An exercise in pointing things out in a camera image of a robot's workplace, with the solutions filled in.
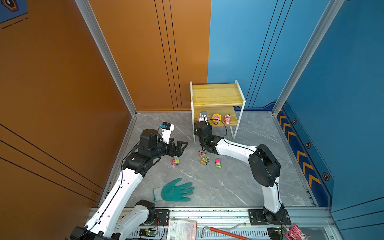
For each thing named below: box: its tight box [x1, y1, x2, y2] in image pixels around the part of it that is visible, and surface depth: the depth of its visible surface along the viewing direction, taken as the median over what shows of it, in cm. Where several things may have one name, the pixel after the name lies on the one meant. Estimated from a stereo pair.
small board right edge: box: [267, 227, 284, 240], surface depth 71 cm
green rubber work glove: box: [153, 177, 195, 202], surface depth 82 cm
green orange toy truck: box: [201, 157, 210, 165], surface depth 93 cm
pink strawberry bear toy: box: [223, 114, 232, 125], surface depth 91 cm
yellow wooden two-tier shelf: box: [190, 80, 246, 142], surface depth 88 cm
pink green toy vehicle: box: [215, 158, 222, 169], surface depth 92 cm
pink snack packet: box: [285, 223, 312, 240], surface depth 69 cm
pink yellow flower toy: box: [212, 113, 222, 125], surface depth 91 cm
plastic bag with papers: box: [166, 219, 198, 240], surface depth 68 cm
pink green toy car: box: [171, 159, 180, 166], surface depth 92 cm
